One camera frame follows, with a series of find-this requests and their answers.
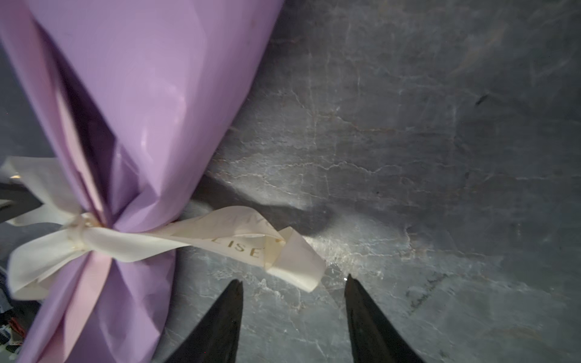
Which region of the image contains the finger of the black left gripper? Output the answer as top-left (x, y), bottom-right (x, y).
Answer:
top-left (0, 183), bottom-right (42, 223)

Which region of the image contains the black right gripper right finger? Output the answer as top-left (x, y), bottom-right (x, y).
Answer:
top-left (344, 275), bottom-right (424, 363)

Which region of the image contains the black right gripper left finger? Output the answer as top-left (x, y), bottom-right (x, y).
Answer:
top-left (165, 279), bottom-right (244, 363)

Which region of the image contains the cream printed ribbon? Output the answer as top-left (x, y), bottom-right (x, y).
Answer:
top-left (1, 157), bottom-right (326, 300)

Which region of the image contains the pink purple wrapping paper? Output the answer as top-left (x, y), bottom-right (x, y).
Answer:
top-left (1, 1), bottom-right (283, 362)

